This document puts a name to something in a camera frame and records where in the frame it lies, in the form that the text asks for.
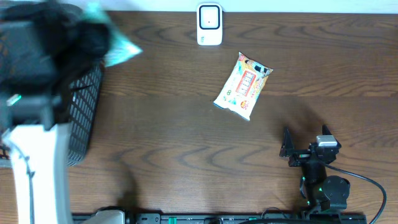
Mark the white barcode scanner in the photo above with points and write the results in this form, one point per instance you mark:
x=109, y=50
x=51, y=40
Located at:
x=209, y=24

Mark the teal wipes pouch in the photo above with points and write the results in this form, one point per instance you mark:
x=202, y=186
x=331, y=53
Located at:
x=121, y=48

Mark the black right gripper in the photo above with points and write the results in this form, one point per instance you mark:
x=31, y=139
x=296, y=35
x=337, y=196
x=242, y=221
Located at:
x=300, y=156

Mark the grey plastic shopping basket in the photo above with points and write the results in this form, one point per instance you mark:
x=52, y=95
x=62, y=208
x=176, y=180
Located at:
x=81, y=111

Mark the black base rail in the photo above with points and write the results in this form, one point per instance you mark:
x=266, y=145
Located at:
x=148, y=218

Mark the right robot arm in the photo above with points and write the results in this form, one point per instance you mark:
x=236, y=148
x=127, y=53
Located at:
x=324, y=193

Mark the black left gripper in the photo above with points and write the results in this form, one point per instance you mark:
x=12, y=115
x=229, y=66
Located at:
x=95, y=32

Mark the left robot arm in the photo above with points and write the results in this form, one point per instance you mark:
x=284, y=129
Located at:
x=38, y=153

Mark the yellow wet wipes pack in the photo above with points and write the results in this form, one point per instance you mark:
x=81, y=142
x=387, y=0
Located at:
x=243, y=87

